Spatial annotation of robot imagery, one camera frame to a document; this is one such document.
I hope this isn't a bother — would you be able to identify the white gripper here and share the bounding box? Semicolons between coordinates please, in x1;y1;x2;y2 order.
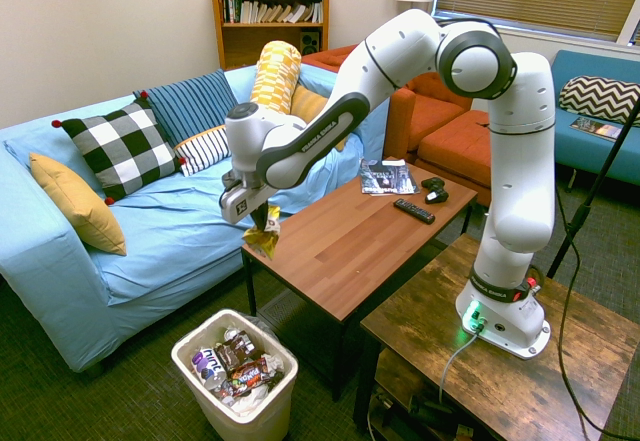
218;170;275;233

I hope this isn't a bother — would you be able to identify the yellow chip bag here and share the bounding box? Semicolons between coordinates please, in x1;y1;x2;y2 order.
241;204;282;261

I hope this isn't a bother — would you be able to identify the white plastic trash bin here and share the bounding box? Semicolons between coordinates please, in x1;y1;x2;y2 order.
170;308;300;441

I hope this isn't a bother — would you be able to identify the white navy striped pillow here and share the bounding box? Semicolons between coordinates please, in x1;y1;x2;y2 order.
173;123;232;178

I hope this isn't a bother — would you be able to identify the light blue sofa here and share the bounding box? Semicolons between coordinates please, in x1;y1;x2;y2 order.
0;62;391;378

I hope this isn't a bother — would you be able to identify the wooden coffee table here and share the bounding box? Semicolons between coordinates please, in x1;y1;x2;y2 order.
240;156;479;402

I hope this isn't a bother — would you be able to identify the yellow striped pillow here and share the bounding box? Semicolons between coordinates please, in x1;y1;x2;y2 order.
289;84;346;152

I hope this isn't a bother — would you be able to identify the brown chocolate wrapper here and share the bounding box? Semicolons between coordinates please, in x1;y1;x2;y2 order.
214;330;257;373

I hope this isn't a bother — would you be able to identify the blue striped pillow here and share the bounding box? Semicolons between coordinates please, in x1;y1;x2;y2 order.
132;68;240;149

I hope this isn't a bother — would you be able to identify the dark magazine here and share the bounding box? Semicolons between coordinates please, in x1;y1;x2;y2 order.
359;158;422;197

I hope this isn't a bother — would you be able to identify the yellow patterned bolster pillow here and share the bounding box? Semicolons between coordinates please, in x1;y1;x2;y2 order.
249;40;303;116

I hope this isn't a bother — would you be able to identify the black tv remote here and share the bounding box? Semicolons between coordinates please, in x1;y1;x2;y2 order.
392;197;437;226

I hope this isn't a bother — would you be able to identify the red candy wrapper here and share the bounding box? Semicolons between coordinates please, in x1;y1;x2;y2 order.
227;356;276;396

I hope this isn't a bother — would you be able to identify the black white checkered pillow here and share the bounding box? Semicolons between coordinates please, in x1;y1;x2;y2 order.
51;90;187;207

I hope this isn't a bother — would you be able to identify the hint water bottle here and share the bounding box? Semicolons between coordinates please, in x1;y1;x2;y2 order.
191;346;227;391

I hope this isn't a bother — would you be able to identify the black game controller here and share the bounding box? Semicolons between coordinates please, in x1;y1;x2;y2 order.
420;176;450;206

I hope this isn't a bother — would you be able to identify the mustard yellow square pillow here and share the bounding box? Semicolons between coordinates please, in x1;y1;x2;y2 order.
28;152;128;257

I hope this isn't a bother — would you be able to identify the black small speaker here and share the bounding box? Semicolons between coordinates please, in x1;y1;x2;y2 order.
299;30;321;56

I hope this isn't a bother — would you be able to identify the orange armchair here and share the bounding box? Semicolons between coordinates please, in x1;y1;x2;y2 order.
300;43;480;166

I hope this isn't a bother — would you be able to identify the wooden bookshelf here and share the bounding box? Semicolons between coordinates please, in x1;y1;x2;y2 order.
205;0;335;72

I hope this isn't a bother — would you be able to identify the orange ottoman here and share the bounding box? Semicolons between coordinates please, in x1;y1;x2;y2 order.
414;109;494;207

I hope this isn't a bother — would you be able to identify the row of books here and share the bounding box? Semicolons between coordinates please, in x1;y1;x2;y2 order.
221;0;324;25

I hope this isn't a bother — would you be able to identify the dark rustic wooden table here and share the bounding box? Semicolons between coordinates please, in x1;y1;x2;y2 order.
352;232;640;441

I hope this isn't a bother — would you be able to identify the colourful booklet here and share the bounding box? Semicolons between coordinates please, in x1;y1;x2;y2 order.
568;115;624;142

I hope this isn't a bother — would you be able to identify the black white chevron pillow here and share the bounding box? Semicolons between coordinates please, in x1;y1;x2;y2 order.
558;75;640;127

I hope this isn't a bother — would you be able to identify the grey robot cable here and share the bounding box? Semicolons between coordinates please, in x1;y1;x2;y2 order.
438;321;485;405

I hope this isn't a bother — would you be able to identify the black thick cable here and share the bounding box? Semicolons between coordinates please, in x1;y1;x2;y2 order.
552;180;640;441

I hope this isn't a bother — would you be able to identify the black camera stand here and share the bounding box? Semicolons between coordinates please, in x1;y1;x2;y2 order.
546;95;640;280

